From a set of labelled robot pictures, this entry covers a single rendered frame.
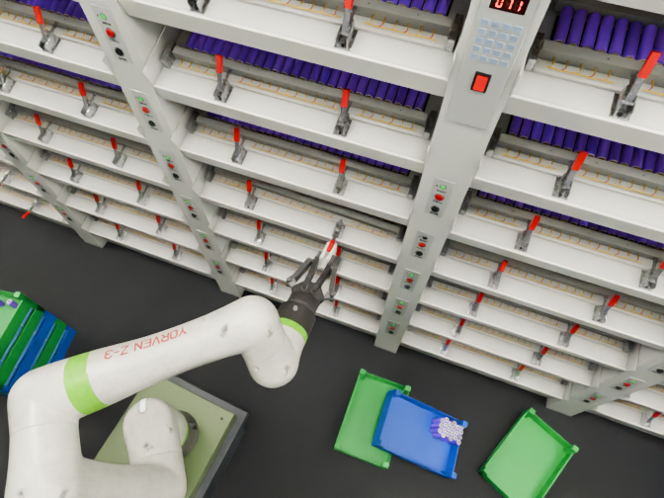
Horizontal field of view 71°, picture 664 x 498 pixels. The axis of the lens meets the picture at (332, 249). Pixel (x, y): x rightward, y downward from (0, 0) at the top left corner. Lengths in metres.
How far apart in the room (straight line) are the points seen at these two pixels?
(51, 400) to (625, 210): 1.11
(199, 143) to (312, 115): 0.37
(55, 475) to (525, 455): 1.54
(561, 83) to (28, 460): 1.07
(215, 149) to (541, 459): 1.57
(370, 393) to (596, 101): 1.38
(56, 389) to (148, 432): 0.40
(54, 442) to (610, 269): 1.15
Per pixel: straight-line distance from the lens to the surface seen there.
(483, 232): 1.10
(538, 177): 0.96
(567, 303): 1.33
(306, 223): 1.30
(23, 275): 2.47
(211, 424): 1.58
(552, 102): 0.80
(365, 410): 1.88
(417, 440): 1.85
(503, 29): 0.72
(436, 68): 0.80
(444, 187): 0.96
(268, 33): 0.86
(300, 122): 0.98
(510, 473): 1.97
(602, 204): 0.98
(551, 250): 1.14
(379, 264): 1.45
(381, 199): 1.10
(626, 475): 2.15
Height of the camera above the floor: 1.85
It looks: 61 degrees down
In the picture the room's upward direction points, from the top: 1 degrees clockwise
